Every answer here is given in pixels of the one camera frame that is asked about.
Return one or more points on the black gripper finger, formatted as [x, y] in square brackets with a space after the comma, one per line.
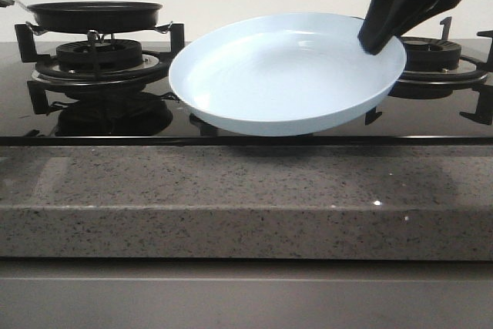
[421, 10]
[384, 19]

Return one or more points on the black frying pan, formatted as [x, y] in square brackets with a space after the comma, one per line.
[102, 16]

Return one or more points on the light blue plate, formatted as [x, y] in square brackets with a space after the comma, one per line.
[284, 75]

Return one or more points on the left black pan support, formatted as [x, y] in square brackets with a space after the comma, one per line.
[47, 73]

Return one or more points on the right black burner head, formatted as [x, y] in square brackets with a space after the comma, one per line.
[430, 55]

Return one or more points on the black burner head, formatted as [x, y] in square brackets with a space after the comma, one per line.
[430, 55]
[113, 55]

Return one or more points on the left black burner head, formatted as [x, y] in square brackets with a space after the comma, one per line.
[113, 55]

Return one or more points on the black glass gas hob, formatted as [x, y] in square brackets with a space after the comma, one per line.
[411, 114]

